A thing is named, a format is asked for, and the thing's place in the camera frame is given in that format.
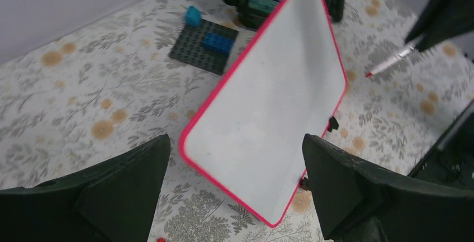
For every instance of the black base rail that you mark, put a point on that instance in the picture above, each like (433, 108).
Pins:
(449, 162)

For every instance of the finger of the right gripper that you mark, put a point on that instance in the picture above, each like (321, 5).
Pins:
(439, 21)

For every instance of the light blue building brick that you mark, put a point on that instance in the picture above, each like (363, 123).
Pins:
(193, 17)

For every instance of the black whiteboard stand clip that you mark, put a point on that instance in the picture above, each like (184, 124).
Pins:
(333, 124)

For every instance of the silver red marker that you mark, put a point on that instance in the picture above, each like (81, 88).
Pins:
(392, 59)

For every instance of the pink framed whiteboard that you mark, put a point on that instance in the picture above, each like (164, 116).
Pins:
(246, 137)

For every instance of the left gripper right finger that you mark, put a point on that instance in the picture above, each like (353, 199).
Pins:
(348, 190)

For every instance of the dark grey building plate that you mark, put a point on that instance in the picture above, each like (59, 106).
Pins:
(188, 47)

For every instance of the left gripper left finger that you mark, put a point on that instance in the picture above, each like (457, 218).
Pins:
(114, 200)

